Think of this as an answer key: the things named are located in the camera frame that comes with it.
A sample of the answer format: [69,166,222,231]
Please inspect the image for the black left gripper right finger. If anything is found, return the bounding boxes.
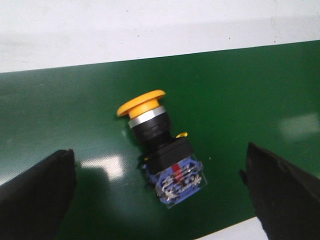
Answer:
[239,142,320,240]

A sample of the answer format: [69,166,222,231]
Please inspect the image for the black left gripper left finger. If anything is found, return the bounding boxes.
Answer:
[0,149,77,240]

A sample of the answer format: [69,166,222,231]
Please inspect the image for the green conveyor belt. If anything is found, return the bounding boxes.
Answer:
[0,41,320,240]

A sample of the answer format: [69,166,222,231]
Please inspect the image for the yellow emergency push button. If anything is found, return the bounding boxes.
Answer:
[116,89,207,208]

